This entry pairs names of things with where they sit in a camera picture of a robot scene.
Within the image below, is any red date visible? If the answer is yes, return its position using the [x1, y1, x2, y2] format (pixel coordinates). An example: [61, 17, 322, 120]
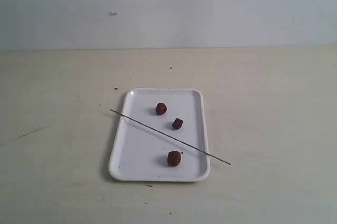
[155, 103, 167, 115]
[172, 118, 183, 130]
[167, 151, 182, 167]

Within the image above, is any thin metal skewer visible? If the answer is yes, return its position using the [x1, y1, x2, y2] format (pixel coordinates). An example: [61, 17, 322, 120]
[110, 109, 232, 165]

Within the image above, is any white rectangular plastic tray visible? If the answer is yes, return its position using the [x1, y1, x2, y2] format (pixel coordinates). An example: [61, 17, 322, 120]
[108, 88, 211, 182]

